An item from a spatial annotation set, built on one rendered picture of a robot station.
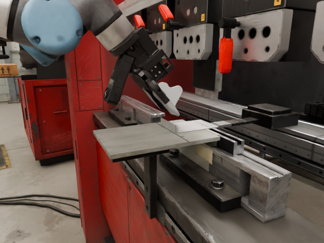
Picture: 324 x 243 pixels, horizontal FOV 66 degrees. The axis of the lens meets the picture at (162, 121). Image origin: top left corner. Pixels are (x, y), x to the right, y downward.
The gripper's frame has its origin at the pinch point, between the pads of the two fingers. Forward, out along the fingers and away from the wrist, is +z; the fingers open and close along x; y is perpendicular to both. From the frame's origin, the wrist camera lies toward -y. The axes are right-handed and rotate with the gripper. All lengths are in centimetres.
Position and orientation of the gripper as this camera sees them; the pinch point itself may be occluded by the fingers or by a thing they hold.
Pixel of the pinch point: (168, 111)
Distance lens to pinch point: 62.9
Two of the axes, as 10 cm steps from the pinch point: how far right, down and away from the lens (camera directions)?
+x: -4.3, -2.3, 8.7
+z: 5.8, 6.7, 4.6
